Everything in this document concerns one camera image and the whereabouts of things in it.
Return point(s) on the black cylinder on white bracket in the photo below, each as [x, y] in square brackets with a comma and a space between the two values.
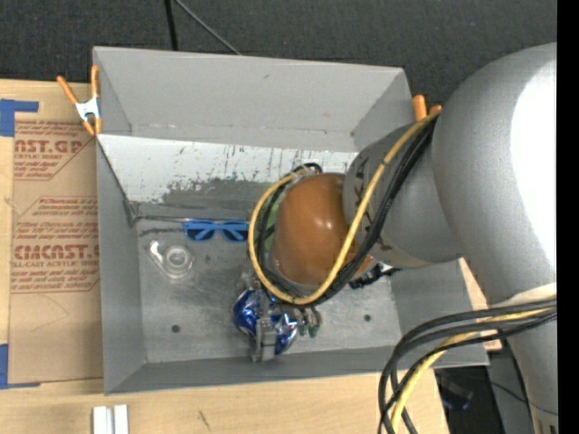
[367, 278]

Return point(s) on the crumpled shiny blue foil packet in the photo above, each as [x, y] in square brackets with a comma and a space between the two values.
[243, 314]

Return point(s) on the blue sunglasses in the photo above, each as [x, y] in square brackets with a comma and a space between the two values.
[212, 230]

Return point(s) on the brown cardboard board red print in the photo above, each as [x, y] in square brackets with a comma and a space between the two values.
[54, 323]

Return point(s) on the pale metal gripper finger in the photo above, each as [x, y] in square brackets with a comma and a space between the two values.
[257, 344]
[269, 345]

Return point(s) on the grey metal bin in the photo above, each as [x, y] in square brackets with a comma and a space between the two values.
[203, 314]

